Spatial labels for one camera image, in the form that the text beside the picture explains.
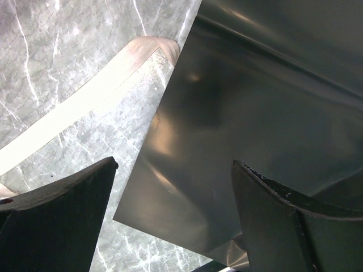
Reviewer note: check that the beige printed ribbon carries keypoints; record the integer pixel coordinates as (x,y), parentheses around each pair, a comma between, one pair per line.
(97,92)

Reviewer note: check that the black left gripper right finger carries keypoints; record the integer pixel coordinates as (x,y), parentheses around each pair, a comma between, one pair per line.
(285,230)

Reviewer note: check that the black wrapping paper cone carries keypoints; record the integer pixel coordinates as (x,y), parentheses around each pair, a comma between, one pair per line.
(275,85)

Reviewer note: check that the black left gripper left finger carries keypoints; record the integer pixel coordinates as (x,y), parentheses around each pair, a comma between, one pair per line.
(56,227)

